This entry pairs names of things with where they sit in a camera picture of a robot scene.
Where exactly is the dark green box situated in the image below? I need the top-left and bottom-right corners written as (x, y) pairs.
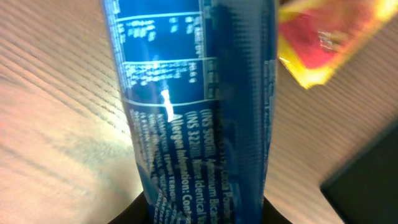
top-left (320, 121), bottom-right (397, 224)

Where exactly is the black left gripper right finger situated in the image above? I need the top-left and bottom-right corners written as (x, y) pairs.
top-left (262, 197), bottom-right (292, 224)

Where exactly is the blue Oreo cookie pack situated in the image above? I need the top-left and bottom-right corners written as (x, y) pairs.
top-left (102, 0), bottom-right (277, 223)

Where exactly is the yellow snack packet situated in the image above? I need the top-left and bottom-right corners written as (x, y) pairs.
top-left (278, 0), bottom-right (397, 89)

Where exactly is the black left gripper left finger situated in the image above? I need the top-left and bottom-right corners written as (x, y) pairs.
top-left (108, 192), bottom-right (149, 224)

